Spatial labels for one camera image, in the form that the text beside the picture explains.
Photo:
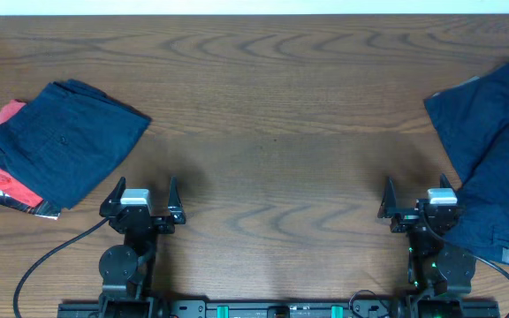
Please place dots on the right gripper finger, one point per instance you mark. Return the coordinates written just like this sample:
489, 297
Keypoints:
444, 182
389, 197

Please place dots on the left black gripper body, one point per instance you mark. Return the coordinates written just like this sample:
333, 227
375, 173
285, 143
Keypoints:
161, 227

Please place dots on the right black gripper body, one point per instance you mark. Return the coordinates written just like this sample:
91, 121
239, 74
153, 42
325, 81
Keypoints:
406, 220

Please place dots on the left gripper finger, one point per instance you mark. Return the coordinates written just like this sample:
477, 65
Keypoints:
113, 199
174, 202

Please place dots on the navy blue shorts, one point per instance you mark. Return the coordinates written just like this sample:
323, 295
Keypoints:
478, 147

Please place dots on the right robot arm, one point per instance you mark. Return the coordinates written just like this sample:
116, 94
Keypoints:
440, 272

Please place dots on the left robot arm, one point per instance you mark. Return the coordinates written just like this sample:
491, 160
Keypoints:
127, 269

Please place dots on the folded black printed garment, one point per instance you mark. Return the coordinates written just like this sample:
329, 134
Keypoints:
43, 209

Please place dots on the folded navy shorts on stack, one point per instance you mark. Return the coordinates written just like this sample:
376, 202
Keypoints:
67, 140

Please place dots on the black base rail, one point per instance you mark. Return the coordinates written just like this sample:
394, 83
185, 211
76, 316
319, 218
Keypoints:
359, 308

